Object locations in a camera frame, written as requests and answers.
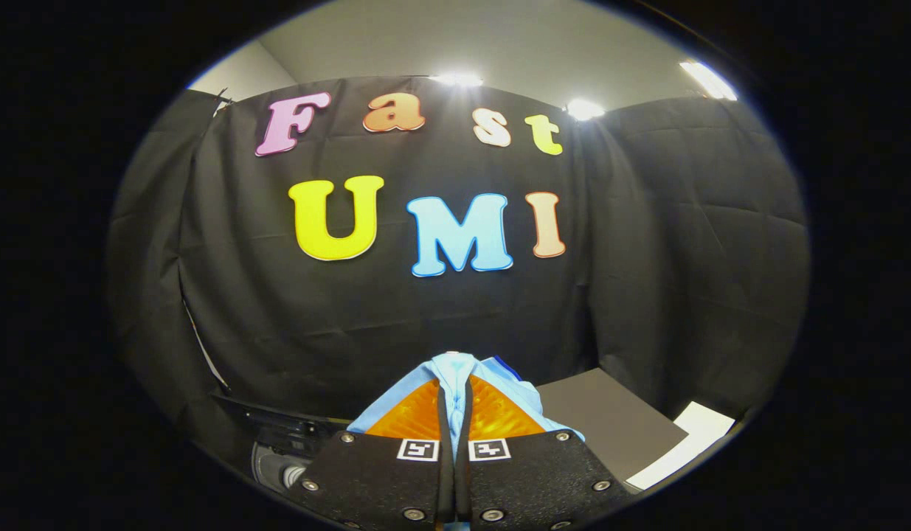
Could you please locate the white board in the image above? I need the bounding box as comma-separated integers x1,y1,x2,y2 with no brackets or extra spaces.
647,400,736,491

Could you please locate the long strip ceiling light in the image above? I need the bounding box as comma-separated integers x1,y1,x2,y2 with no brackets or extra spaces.
680,59,738,102

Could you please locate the light blue shirt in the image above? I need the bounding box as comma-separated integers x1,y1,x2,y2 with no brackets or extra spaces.
347,352,585,442

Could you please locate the black backdrop cloth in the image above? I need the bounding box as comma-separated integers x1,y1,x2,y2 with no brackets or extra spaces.
105,74,810,473

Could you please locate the beige cabinet with black top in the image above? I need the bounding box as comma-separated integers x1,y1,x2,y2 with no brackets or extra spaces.
535,367,688,493

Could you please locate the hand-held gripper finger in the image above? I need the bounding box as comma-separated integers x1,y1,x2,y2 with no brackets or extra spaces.
455,375,633,531
289,376,456,531

